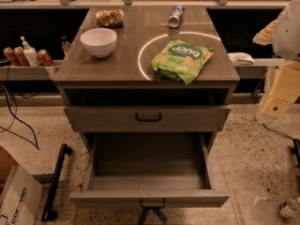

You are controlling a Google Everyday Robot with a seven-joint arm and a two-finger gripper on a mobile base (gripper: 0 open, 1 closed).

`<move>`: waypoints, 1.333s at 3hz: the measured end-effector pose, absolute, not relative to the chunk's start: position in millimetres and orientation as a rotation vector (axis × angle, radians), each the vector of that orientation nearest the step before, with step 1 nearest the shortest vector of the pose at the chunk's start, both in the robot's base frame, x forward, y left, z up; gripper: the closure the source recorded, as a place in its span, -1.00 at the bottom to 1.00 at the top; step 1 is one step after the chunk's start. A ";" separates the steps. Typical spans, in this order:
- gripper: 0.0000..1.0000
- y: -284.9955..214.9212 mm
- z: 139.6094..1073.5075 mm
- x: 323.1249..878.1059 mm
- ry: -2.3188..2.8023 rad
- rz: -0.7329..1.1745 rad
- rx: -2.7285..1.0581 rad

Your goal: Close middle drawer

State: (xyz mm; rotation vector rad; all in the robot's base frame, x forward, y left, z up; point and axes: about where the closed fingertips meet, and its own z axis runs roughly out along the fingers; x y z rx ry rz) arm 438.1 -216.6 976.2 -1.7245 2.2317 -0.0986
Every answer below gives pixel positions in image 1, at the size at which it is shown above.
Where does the white folded cloth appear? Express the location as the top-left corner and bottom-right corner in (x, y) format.
(228, 52), (255, 65)

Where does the black cable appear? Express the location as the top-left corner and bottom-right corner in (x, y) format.
(262, 123), (295, 141)
(0, 82), (40, 151)

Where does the grey drawer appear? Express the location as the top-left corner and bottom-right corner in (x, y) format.
(65, 105), (231, 132)
(70, 133), (229, 208)

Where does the grey drawer cabinet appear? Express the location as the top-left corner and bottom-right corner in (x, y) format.
(53, 6), (239, 143)

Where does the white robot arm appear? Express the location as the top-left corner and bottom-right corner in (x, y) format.
(253, 0), (300, 120)

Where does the grey top drawer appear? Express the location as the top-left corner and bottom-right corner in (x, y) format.
(65, 105), (231, 132)

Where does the black cable right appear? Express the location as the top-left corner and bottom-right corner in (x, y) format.
(262, 123), (295, 141)

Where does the red can middle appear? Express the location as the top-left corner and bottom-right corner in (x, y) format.
(14, 47), (29, 67)

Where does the black cable left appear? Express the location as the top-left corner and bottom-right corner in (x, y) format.
(0, 82), (40, 151)

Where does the clear bag of snacks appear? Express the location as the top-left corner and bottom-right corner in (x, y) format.
(96, 9), (124, 27)

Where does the black metal bar stand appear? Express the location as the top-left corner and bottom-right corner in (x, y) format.
(41, 143), (72, 221)

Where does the white cardboard box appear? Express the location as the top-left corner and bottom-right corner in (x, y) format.
(0, 147), (43, 225)

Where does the white ceramic bowl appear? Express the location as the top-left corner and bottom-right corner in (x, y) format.
(81, 28), (117, 57)

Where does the red can right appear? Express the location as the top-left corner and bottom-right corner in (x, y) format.
(37, 50), (53, 67)

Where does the green snack bag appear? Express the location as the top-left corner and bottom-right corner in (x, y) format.
(151, 37), (214, 85)

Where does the white soap dispenser bottle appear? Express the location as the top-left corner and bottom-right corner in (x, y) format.
(21, 37), (40, 67)

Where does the small dark glass bottle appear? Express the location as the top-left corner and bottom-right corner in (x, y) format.
(61, 37), (70, 54)

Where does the blue white can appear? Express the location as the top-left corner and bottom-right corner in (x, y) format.
(168, 6), (185, 28)

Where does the crumpled clear plastic wrapper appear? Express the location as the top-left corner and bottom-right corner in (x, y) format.
(277, 199), (300, 218)

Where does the red can left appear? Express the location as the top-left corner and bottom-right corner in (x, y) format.
(3, 47), (20, 66)

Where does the red can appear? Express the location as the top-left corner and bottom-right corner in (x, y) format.
(14, 47), (29, 67)
(3, 47), (20, 66)
(37, 50), (53, 67)

